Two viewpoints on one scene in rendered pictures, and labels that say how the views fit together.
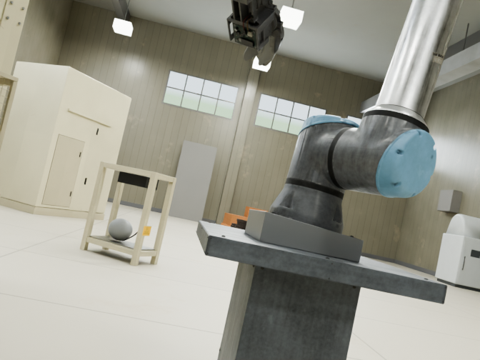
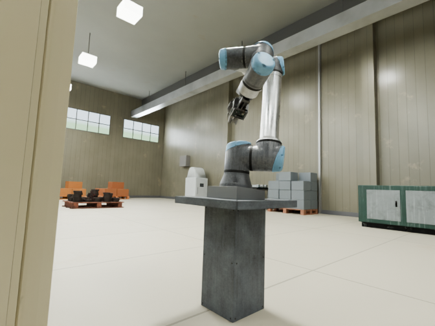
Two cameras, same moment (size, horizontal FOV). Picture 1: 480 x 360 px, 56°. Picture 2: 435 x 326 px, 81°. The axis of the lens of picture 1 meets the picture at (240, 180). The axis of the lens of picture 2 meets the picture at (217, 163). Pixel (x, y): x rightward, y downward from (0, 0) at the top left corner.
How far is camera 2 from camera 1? 0.77 m
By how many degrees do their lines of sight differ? 35
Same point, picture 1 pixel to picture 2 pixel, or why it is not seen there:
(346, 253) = (261, 196)
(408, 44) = (270, 112)
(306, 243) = (250, 196)
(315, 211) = (246, 182)
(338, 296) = (260, 214)
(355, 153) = (263, 156)
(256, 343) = (240, 242)
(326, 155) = (248, 158)
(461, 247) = (195, 183)
